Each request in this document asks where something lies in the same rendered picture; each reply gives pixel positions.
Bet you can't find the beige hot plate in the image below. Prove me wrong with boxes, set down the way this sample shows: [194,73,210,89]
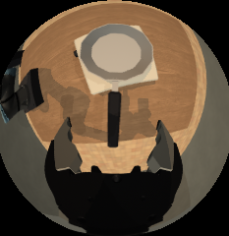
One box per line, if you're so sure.
[74,26,158,94]

